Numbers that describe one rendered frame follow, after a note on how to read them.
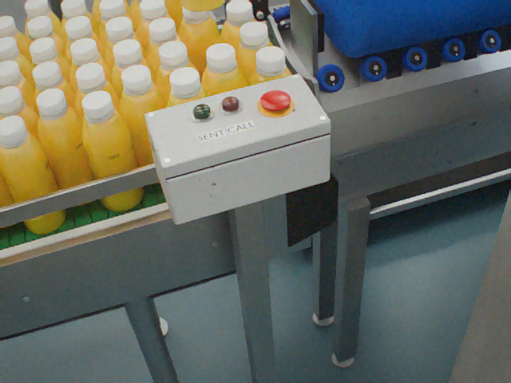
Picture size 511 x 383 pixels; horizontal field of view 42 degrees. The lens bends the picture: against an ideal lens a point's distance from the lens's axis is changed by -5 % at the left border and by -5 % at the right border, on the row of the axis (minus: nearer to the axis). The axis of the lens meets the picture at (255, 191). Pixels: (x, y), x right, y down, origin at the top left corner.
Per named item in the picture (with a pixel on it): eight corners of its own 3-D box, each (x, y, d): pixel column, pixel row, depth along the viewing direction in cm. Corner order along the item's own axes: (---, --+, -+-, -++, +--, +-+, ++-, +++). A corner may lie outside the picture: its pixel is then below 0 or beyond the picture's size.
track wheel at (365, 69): (385, 50, 107) (380, 52, 109) (359, 57, 107) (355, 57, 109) (391, 78, 108) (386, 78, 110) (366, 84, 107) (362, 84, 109)
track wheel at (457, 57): (464, 33, 110) (458, 34, 112) (441, 37, 109) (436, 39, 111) (469, 59, 111) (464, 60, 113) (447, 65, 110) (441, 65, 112)
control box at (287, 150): (330, 181, 87) (331, 118, 79) (175, 227, 83) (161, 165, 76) (301, 132, 93) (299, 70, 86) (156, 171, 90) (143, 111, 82)
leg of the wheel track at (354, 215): (357, 364, 179) (374, 204, 133) (336, 371, 178) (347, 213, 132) (348, 347, 183) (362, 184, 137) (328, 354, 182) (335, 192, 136)
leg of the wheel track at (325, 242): (337, 323, 188) (345, 158, 143) (317, 330, 187) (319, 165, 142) (329, 307, 192) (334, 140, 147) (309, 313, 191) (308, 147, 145)
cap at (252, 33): (268, 45, 96) (267, 34, 95) (240, 47, 97) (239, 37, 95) (267, 30, 99) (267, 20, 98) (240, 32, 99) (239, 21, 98)
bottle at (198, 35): (218, 112, 113) (207, 26, 100) (180, 106, 114) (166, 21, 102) (232, 88, 117) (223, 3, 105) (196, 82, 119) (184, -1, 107)
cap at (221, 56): (220, 49, 96) (219, 39, 95) (241, 59, 95) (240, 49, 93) (201, 63, 95) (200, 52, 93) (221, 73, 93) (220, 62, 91)
